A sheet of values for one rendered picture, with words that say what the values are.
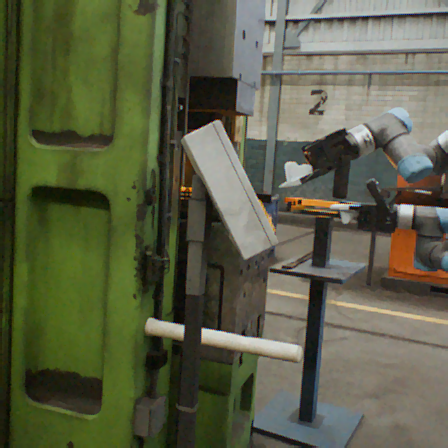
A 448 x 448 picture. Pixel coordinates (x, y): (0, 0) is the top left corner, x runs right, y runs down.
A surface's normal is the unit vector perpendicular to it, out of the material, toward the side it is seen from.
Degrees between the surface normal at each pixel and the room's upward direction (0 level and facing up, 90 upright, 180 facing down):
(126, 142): 89
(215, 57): 90
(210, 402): 90
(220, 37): 90
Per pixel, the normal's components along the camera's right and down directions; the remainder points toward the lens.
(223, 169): 0.10, 0.12
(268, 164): -0.42, 0.07
